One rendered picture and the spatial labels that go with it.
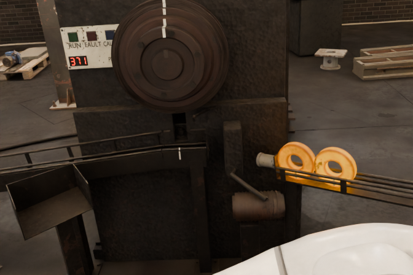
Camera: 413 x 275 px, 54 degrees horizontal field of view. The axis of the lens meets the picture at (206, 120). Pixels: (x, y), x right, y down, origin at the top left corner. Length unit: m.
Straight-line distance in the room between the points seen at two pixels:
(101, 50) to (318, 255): 1.46
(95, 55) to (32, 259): 1.24
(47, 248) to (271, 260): 2.12
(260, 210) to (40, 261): 1.30
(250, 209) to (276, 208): 0.11
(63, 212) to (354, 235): 1.34
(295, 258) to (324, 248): 0.04
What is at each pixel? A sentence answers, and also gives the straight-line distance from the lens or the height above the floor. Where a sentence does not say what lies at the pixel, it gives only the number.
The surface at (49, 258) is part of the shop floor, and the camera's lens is 2.49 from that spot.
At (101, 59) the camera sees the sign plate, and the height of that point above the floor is 1.10.
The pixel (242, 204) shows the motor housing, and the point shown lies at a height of 0.51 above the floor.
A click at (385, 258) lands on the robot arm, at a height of 1.20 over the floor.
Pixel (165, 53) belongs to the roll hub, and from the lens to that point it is 1.52.
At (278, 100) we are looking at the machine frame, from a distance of 1.81.
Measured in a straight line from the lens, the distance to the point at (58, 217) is 1.69.
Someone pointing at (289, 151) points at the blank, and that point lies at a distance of 1.63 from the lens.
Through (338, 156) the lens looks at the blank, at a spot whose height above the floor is 0.78.
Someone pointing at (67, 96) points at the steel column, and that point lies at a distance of 4.61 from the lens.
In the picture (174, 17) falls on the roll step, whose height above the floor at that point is 1.28.
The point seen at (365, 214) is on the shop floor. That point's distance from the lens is 2.62.
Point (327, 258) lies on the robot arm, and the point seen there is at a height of 1.18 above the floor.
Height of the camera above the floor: 1.52
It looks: 23 degrees down
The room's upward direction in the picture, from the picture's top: 4 degrees counter-clockwise
